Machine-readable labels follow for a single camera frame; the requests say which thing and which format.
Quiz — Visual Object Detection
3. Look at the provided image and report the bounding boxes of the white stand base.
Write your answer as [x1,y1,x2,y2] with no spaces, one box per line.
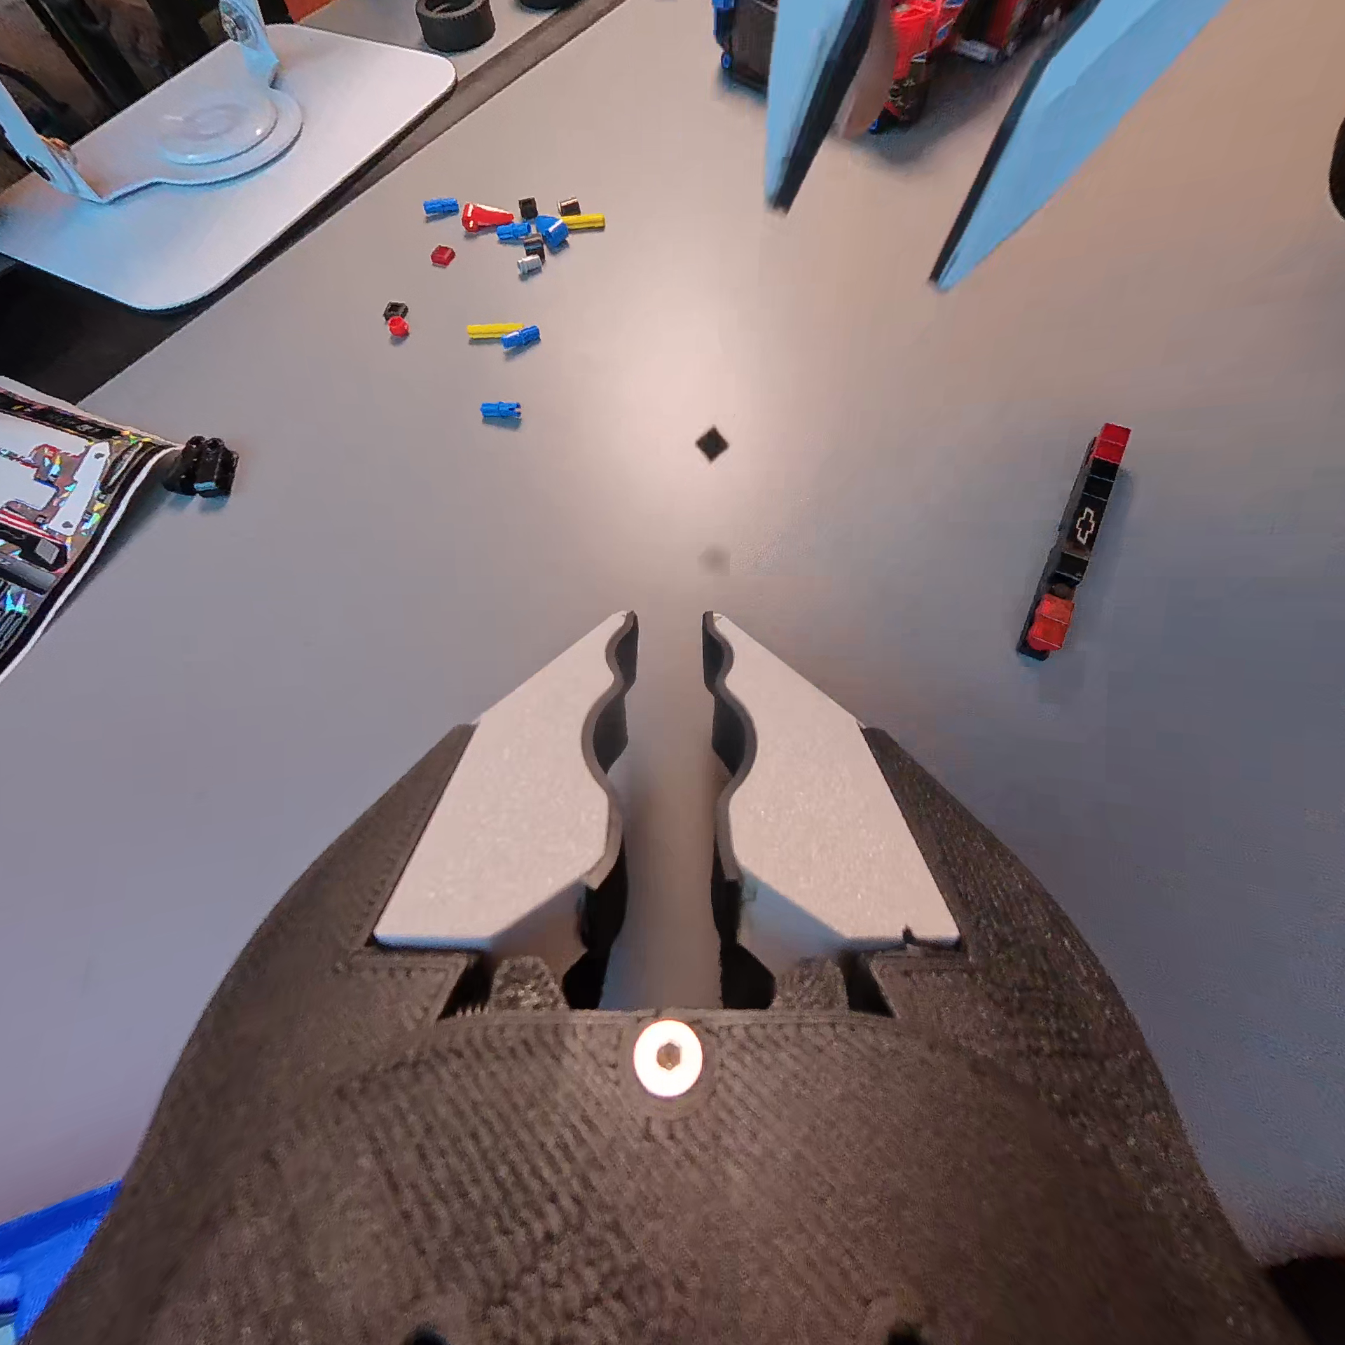
[0,0,459,313]

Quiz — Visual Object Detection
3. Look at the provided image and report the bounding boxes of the person's right hand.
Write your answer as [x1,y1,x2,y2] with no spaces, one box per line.
[840,0,897,140]

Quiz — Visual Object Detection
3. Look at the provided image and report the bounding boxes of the black lego plate white emblem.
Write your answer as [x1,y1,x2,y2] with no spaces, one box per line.
[1016,422,1134,661]

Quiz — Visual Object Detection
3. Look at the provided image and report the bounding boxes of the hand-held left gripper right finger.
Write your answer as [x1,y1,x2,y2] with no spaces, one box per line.
[700,611,965,965]

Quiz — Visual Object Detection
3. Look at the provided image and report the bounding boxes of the sticker sheet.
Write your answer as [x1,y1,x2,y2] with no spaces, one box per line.
[0,382,183,683]

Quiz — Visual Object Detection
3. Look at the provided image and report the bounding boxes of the scattered small lego pieces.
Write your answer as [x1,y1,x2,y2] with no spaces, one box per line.
[383,193,609,425]

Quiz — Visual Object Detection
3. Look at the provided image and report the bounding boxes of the blue plastic bin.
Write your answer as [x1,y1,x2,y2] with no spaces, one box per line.
[0,1181,124,1341]

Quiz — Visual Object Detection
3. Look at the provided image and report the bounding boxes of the lego race car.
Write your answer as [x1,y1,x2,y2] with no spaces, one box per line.
[713,0,1094,134]

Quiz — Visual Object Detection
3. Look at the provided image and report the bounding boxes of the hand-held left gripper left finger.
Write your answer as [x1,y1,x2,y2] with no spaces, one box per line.
[374,610,641,962]

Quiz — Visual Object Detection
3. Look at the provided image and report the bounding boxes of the small black lego piece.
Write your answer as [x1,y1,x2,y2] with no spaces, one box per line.
[162,435,242,497]

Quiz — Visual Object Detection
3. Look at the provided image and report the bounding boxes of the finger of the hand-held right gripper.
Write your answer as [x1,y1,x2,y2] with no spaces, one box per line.
[928,0,1234,294]
[764,0,881,212]

